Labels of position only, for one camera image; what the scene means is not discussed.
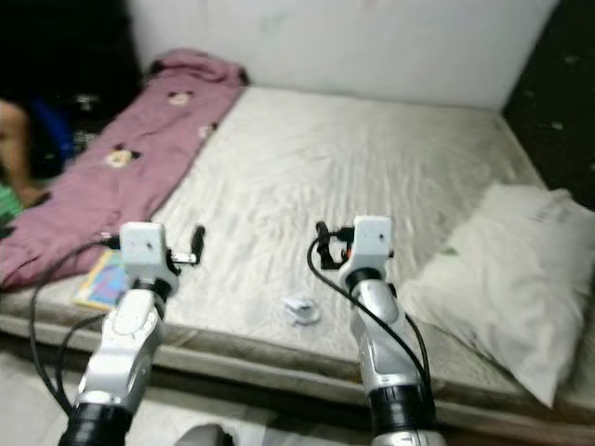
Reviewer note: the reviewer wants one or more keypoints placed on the colourful children's book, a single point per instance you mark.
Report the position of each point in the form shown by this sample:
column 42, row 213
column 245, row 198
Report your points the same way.
column 102, row 283

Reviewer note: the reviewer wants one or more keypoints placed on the white pillow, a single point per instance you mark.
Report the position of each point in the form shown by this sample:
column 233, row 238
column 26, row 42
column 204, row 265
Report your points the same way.
column 511, row 279

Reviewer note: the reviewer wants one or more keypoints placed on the white quilted mattress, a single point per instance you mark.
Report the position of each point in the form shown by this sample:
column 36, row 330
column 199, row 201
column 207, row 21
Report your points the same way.
column 316, row 167

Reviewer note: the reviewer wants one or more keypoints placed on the pink cartoon print blanket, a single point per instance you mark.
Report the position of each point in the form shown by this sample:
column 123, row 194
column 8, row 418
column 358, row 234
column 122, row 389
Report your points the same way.
column 121, row 186

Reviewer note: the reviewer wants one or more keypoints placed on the grey bed base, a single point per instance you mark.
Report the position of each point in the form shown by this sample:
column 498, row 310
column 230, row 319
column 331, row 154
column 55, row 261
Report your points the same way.
column 270, row 372

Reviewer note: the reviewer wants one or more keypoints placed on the grey left robot leg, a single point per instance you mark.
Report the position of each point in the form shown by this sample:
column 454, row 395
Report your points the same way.
column 201, row 436

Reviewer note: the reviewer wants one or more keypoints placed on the blue bag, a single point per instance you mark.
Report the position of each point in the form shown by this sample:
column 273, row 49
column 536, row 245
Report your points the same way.
column 54, row 130

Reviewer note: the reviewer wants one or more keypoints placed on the person's bare leg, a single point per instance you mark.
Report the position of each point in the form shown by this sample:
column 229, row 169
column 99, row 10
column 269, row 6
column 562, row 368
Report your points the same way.
column 14, row 149

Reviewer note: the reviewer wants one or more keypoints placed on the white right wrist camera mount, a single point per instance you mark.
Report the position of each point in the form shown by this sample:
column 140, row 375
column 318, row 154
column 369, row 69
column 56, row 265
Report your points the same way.
column 374, row 240

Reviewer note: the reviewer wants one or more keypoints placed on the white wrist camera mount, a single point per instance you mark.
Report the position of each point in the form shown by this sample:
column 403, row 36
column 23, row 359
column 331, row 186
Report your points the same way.
column 144, row 246
column 374, row 240

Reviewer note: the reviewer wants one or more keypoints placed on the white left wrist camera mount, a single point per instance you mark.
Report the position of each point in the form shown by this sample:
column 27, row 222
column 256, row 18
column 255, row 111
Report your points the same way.
column 144, row 246

